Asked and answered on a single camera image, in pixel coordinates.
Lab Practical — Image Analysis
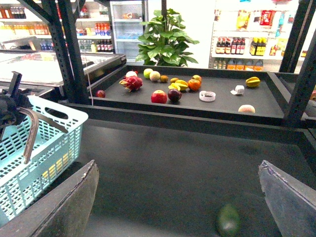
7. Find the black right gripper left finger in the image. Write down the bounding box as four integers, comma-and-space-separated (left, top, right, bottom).
0, 160, 99, 237

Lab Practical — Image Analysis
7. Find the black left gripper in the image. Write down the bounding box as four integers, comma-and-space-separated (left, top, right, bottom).
0, 71, 33, 140

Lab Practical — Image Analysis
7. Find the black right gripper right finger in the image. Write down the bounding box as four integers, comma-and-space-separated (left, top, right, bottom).
258, 160, 316, 237

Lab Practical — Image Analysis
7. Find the yellow mango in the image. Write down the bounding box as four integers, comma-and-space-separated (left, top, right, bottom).
42, 150, 72, 179

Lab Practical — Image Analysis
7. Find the light blue plastic basket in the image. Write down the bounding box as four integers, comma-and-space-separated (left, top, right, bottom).
0, 95, 88, 225

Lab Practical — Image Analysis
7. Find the red yellow mango fruit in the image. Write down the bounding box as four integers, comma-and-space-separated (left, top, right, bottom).
191, 75, 202, 83

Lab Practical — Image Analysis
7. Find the glass chest freezer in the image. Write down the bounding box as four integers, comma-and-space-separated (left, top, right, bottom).
0, 51, 126, 96

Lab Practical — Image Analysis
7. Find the green avocado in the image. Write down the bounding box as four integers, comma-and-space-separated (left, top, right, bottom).
216, 203, 241, 237

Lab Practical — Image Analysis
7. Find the small red apple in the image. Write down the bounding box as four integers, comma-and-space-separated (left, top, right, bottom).
95, 90, 106, 98

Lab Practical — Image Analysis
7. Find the pale peach fruit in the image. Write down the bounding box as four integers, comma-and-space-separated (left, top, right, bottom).
238, 104, 256, 113

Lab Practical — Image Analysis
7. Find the black fruit display tray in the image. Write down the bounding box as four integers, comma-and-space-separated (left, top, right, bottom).
92, 64, 289, 125

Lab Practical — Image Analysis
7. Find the white and red fruit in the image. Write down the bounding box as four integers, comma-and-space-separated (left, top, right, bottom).
125, 71, 138, 78

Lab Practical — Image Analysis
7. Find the pink dragon fruit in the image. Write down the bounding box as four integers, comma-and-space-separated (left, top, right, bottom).
119, 76, 143, 92

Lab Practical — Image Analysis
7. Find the white paper roll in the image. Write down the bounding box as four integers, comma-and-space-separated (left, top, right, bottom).
230, 85, 245, 95

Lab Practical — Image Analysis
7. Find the yellow starfruit right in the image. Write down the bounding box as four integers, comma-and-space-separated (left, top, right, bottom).
245, 77, 261, 88

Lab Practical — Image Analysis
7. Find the yellow starfruit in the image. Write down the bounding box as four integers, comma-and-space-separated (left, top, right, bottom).
168, 80, 189, 91
245, 77, 261, 88

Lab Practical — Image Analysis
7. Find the green apple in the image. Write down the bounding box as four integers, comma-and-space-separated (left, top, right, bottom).
143, 68, 154, 79

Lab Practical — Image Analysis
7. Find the glass door refrigerator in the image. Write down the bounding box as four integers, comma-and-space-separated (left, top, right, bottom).
110, 0, 148, 65

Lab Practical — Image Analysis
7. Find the beige melon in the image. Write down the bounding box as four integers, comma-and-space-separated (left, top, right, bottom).
150, 71, 160, 82

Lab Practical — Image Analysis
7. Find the red apple on shelf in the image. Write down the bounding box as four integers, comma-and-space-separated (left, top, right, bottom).
151, 90, 168, 104

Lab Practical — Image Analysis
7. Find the brown kiwi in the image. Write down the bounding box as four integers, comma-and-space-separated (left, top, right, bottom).
159, 75, 168, 83

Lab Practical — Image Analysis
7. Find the orange fruit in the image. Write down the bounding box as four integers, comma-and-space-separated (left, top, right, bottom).
187, 79, 201, 91

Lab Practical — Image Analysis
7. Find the dark purple plum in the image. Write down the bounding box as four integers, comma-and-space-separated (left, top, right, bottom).
167, 89, 182, 103

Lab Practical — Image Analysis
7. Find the yellow starfruit centre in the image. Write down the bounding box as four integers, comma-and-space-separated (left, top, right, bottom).
168, 80, 189, 91

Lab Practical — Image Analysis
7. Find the small yellow-brown fruit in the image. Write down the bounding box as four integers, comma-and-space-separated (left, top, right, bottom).
170, 78, 179, 83

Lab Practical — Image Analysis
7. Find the green potted plant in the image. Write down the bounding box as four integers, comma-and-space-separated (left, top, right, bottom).
135, 8, 199, 67

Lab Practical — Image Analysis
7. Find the brown basket handle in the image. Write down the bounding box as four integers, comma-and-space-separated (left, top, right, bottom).
20, 107, 68, 164

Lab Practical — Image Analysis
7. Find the black metal rack post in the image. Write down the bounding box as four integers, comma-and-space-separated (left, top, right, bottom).
41, 0, 89, 104

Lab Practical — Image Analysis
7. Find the white tape ring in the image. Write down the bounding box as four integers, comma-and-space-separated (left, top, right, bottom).
199, 90, 216, 102

